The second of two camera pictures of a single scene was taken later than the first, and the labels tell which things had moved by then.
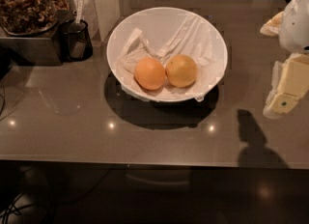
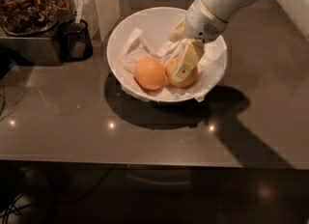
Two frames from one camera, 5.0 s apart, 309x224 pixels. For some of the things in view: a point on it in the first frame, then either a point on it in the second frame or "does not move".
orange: x=181 y=70 does not move
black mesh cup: x=76 y=41 does not move
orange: x=149 y=73 does not move
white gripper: x=294 y=25 to x=202 y=21
